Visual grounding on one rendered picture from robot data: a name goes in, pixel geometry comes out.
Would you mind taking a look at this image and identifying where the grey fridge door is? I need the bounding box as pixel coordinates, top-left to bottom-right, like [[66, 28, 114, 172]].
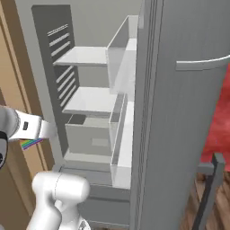
[[128, 0, 230, 230]]

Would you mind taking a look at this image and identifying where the grey fridge bottom drawer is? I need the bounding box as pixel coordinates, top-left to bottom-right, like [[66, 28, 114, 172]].
[[58, 166, 132, 230]]

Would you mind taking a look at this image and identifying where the clear long door bin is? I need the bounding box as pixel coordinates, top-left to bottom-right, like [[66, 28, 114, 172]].
[[109, 93, 135, 190]]

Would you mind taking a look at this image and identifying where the grey fridge door handle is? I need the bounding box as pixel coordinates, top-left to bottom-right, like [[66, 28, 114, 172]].
[[175, 54, 230, 72]]

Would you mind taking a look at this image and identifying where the clear tall door bin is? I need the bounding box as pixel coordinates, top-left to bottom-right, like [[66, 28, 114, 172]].
[[105, 14, 139, 94]]

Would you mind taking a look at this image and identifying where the grey fridge crisper drawer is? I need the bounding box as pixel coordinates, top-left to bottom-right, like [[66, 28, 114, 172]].
[[64, 114, 117, 157]]

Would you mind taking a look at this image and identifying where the white fridge shelf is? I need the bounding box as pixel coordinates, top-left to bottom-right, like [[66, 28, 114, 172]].
[[62, 86, 119, 117], [52, 46, 109, 67]]

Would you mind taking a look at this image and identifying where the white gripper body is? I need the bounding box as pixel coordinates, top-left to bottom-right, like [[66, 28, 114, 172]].
[[39, 118, 58, 141]]

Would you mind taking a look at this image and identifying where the dark grey chair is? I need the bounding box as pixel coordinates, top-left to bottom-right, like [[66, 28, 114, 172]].
[[191, 152, 226, 230]]

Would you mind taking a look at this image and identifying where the tan wooden cabinet panel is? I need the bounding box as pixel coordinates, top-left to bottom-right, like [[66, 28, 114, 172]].
[[0, 0, 56, 230]]

